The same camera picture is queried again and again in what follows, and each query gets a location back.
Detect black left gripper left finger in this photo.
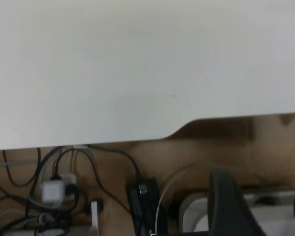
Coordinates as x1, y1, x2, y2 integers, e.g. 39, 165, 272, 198
208, 171, 266, 236

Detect white curved base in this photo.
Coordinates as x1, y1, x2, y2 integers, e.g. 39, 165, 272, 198
179, 191, 295, 236

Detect black power adapter brick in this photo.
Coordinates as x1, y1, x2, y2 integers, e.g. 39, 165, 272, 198
126, 177, 168, 236

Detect white cube plug adapter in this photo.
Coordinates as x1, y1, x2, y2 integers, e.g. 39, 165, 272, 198
40, 180, 66, 205

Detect thin clear curved cable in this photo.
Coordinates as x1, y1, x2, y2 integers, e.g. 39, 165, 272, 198
156, 163, 212, 236

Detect black power cable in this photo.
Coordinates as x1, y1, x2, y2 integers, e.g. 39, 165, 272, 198
54, 147, 131, 213
2, 147, 42, 187
88, 145, 143, 184

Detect white upright post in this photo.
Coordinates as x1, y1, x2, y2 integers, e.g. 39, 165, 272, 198
91, 201, 101, 236

